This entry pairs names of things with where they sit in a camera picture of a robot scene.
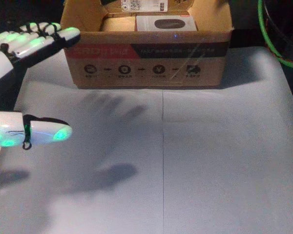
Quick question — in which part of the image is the green cable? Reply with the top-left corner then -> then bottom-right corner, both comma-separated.
257,0 -> 293,69

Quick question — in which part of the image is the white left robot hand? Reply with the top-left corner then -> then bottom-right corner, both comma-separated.
0,21 -> 81,150

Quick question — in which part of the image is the brown cardboard box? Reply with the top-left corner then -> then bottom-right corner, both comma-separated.
60,0 -> 234,90

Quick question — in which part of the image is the grey mouse box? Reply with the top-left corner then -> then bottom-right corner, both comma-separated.
135,15 -> 198,32

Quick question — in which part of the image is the white shipping label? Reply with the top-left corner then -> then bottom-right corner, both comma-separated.
121,0 -> 168,12

